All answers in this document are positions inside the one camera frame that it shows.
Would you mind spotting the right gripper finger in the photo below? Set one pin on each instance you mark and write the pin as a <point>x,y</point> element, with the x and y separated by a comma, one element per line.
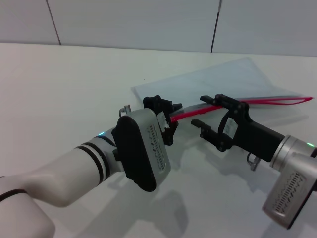
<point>206,131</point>
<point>223,100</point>

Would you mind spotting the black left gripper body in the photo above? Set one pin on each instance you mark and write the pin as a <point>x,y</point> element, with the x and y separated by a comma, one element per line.
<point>164,120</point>

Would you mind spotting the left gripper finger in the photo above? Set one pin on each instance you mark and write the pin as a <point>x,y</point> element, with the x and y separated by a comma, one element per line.
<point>169,135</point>
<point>158,102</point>

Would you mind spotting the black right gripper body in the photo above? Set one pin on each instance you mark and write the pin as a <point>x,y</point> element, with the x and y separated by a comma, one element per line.
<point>255,138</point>

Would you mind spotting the clear red-zip document bag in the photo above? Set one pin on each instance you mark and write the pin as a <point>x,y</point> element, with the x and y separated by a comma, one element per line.
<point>210,81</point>

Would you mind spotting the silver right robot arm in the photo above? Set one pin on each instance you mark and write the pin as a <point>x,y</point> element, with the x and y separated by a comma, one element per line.
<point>293,155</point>

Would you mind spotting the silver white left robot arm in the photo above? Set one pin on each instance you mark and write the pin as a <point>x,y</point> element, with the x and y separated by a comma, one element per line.
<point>62,173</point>

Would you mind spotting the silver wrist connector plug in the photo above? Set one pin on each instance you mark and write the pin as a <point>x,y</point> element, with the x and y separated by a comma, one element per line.
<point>125,110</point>
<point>253,162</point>

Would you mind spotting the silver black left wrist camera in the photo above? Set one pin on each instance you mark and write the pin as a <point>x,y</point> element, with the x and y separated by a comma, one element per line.
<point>141,148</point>

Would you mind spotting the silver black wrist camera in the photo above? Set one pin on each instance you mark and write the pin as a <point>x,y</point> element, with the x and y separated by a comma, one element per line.
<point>287,198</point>
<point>141,148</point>

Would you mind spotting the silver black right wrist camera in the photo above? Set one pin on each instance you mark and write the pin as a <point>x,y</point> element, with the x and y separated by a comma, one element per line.
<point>287,198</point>

